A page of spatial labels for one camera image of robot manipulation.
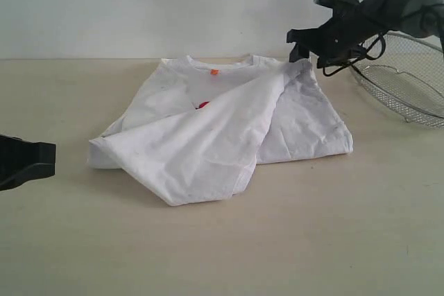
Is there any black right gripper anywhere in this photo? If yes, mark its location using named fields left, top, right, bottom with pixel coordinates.
left=287, top=8, right=382, bottom=67

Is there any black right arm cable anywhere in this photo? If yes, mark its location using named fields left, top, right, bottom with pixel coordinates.
left=317, top=0, right=444, bottom=77

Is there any white t-shirt red print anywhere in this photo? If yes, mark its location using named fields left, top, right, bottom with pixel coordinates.
left=87, top=55, right=353, bottom=206

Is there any metal wire mesh basket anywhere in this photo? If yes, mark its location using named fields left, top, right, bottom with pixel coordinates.
left=350, top=33, right=443, bottom=128

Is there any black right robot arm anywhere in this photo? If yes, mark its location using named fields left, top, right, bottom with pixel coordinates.
left=287, top=0, right=443, bottom=68

